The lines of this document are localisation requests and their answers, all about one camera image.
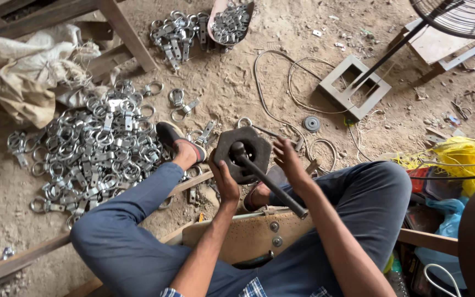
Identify single metal ring clamp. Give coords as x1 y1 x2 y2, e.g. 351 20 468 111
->
168 88 185 109
170 98 200 123

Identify black hexagonal metal block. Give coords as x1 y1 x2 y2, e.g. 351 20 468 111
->
214 126 272 185

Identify wooden stool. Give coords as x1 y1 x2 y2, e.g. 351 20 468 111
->
388 18 475 83

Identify person's left shoe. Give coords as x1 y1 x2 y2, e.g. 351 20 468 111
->
156 121 208 165

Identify person's right shoe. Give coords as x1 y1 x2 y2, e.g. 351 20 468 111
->
243 165 288 213

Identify small pile of ring clamps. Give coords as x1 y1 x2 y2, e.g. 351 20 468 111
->
150 10 214 72

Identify wooden bench seat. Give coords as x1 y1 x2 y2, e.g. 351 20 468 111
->
182 207 316 265

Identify clamp parts inside scoop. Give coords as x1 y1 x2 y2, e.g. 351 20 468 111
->
211 2 251 45

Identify white electric cable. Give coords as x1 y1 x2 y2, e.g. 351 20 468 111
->
253 49 386 175

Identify large heap of ring clamps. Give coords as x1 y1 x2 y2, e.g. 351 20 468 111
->
7 79 206 230

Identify white looped wire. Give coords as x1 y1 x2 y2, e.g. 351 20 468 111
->
423 263 463 297

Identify wooden bench beam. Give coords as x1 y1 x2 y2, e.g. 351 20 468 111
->
398 228 459 256

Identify person's right leg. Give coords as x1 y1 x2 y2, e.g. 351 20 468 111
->
237 161 412 297

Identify metal ring with bar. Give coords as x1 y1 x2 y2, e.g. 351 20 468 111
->
237 117 305 152

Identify person's left leg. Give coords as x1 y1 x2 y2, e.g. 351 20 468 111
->
70 140 263 297

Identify black pedestal fan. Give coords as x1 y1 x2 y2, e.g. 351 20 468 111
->
318 0 475 121

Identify green plastic bottle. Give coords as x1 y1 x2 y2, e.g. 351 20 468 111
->
384 252 410 297

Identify person's shoe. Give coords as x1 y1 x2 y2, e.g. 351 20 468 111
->
156 121 208 165
243 165 288 213

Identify pink scoop tray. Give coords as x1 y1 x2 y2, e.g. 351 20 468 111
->
207 0 255 48

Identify person's left hand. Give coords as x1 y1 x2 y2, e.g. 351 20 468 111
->
209 149 241 205

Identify wooden table frame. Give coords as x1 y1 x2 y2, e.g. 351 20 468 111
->
0 0 160 80

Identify long wooden floor plank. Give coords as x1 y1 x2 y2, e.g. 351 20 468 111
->
0 171 214 291

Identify beige woven sack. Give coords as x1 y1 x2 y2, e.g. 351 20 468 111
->
0 23 103 129

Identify yellow plastic twine bundle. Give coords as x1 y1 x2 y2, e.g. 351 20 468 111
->
394 136 475 198

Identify person's plaid shirt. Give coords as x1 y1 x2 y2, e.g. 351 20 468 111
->
159 277 333 297

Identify person's leg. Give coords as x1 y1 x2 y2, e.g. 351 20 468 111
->
237 161 412 297
70 140 263 297

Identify blue plastic bag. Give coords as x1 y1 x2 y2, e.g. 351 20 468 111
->
414 197 469 289

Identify black metal lever rod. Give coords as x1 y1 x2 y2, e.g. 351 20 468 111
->
230 141 309 220

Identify person's right hand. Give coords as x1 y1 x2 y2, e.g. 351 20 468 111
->
272 137 310 194

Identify grey grinding disc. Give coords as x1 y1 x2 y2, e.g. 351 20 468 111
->
304 116 321 133

